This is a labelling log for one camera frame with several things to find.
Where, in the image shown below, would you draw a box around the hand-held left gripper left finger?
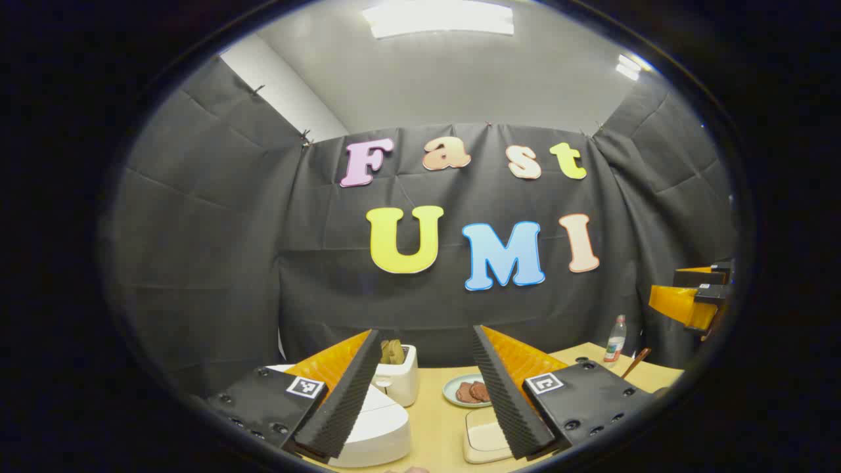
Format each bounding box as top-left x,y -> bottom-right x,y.
207,328 -> 384,461

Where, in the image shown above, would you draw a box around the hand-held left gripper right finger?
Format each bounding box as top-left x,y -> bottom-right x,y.
471,324 -> 658,461

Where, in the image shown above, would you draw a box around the white rice cooker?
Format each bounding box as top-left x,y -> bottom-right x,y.
266,363 -> 412,468

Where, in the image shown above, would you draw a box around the brown wooden spoon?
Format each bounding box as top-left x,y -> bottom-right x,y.
621,348 -> 652,380

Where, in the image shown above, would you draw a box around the brown meat pieces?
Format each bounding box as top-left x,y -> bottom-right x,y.
455,380 -> 492,404

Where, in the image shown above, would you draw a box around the white toaster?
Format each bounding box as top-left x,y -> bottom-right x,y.
371,344 -> 420,408

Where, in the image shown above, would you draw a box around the light green plate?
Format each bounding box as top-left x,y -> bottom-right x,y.
442,373 -> 493,409

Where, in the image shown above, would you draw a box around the clear plastic tray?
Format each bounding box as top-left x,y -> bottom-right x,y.
462,406 -> 515,465

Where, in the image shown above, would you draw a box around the clear bottle with red label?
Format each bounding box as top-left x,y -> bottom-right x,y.
603,314 -> 627,363

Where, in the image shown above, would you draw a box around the black backdrop cloth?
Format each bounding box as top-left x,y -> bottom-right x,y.
105,56 -> 740,401

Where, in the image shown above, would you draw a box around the small ceiling light panel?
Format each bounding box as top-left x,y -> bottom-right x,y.
616,54 -> 651,81

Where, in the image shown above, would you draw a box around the large ceiling light panel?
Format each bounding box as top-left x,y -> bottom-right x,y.
363,0 -> 514,39

